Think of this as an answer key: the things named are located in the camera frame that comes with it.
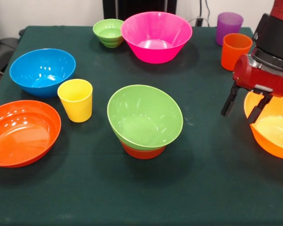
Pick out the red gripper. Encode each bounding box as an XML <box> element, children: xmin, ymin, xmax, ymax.
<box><xmin>220</xmin><ymin>54</ymin><xmax>283</xmax><ymax>125</ymax></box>

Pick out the large yellow-orange bowl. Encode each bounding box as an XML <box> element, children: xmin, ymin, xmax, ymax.
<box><xmin>244</xmin><ymin>90</ymin><xmax>283</xmax><ymax>160</ymax></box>

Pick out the large green bowl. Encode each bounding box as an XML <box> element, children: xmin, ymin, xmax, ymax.
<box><xmin>107</xmin><ymin>84</ymin><xmax>184</xmax><ymax>152</ymax></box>

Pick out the small orange bowl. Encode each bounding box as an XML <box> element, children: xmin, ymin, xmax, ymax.
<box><xmin>120</xmin><ymin>140</ymin><xmax>166</xmax><ymax>160</ymax></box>

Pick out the small green ribbed bowl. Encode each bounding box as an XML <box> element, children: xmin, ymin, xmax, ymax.
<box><xmin>92</xmin><ymin>18</ymin><xmax>125</xmax><ymax>48</ymax></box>

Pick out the orange cup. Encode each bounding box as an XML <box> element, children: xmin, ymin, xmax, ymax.
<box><xmin>221</xmin><ymin>33</ymin><xmax>253</xmax><ymax>72</ymax></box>

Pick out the purple cup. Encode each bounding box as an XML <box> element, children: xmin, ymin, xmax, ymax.
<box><xmin>215</xmin><ymin>12</ymin><xmax>244</xmax><ymax>46</ymax></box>

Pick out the large pink bowl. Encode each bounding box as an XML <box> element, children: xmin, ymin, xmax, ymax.
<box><xmin>120</xmin><ymin>11</ymin><xmax>193</xmax><ymax>65</ymax></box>

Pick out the dark green tablecloth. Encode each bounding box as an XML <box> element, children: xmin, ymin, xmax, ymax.
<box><xmin>0</xmin><ymin>25</ymin><xmax>283</xmax><ymax>226</ymax></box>

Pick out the yellow cup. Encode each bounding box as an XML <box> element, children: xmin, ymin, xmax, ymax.
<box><xmin>57</xmin><ymin>79</ymin><xmax>93</xmax><ymax>123</ymax></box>

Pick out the blue bowl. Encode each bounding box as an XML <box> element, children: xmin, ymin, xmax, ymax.
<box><xmin>9</xmin><ymin>48</ymin><xmax>76</xmax><ymax>99</ymax></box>

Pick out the wide shallow orange bowl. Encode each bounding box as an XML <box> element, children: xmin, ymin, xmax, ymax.
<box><xmin>0</xmin><ymin>100</ymin><xmax>62</xmax><ymax>169</ymax></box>

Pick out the dark grey chair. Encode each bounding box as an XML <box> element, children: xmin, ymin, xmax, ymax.
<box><xmin>0</xmin><ymin>37</ymin><xmax>20</xmax><ymax>73</ymax></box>

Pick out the black hanging cable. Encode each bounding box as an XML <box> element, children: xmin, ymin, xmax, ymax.
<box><xmin>204</xmin><ymin>0</ymin><xmax>212</xmax><ymax>27</ymax></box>

